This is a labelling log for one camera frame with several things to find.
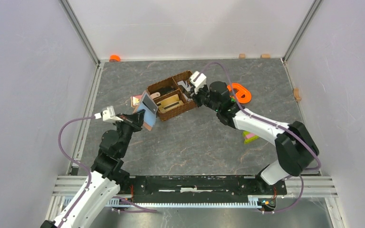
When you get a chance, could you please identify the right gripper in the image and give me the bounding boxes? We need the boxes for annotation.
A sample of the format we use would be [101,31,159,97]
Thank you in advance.
[187,83,220,113]

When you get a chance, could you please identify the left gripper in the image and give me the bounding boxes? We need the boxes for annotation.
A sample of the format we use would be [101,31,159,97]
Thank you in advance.
[112,109,145,156]

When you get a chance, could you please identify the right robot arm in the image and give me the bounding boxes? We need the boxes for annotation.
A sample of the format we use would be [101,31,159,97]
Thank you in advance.
[190,80,321,194]

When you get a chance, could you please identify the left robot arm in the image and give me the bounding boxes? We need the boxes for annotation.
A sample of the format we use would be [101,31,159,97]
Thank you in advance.
[41,106,145,228]

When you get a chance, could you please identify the silver cards pile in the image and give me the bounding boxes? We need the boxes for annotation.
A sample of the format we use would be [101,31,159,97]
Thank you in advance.
[177,80,194,102]

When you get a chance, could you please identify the gold cards pile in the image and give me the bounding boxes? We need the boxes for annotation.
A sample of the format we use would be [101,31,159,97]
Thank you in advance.
[157,94,184,113]

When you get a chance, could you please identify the brown wicker basket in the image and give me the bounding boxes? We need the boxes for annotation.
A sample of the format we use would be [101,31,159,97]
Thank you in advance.
[146,71,197,121]

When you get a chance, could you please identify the yellow green toy bricks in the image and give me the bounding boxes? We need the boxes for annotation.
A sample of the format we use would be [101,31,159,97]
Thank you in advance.
[242,131,259,144]

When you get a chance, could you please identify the orange cap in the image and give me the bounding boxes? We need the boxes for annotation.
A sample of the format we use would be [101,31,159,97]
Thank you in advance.
[109,55,121,62]

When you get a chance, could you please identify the curved wooden piece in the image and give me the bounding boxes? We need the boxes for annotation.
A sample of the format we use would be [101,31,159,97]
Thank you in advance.
[293,88,302,102]

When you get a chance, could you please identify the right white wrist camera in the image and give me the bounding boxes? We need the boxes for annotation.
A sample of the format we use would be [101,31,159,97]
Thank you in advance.
[189,71,207,94]

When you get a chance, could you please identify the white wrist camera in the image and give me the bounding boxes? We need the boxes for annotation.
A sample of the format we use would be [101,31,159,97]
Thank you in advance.
[94,106,123,124]
[189,71,207,94]

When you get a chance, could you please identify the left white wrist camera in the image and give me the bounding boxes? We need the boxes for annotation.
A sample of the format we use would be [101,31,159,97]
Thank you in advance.
[94,106,123,124]

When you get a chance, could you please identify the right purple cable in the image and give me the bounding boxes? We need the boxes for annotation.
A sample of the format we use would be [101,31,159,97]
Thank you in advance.
[200,61,322,215]

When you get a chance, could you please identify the purple cable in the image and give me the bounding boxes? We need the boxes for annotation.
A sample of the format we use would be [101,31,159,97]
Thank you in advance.
[200,61,322,215]
[56,115,158,228]

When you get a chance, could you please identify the orange plastic ring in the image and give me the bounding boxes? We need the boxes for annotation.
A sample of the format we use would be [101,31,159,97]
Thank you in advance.
[226,83,252,105]

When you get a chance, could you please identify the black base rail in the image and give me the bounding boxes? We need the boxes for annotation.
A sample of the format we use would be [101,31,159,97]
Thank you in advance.
[118,175,288,203]

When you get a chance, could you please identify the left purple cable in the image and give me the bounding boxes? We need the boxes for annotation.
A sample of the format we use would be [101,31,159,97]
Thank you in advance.
[56,115,158,228]

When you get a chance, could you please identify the white comb cable duct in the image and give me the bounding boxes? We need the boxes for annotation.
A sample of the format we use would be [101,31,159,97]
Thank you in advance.
[106,197,260,209]

